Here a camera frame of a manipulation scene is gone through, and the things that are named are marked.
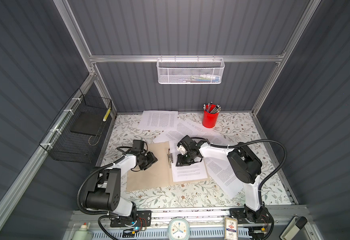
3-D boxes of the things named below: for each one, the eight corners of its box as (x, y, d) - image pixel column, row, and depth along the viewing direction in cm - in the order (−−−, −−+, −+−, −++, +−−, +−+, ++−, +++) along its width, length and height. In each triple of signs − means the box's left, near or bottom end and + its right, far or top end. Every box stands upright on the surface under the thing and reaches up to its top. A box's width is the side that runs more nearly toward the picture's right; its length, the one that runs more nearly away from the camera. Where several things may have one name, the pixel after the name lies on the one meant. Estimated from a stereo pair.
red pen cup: (202, 127, 114) (205, 112, 101) (201, 117, 121) (203, 102, 108) (216, 127, 114) (221, 112, 101) (214, 117, 121) (218, 102, 108)
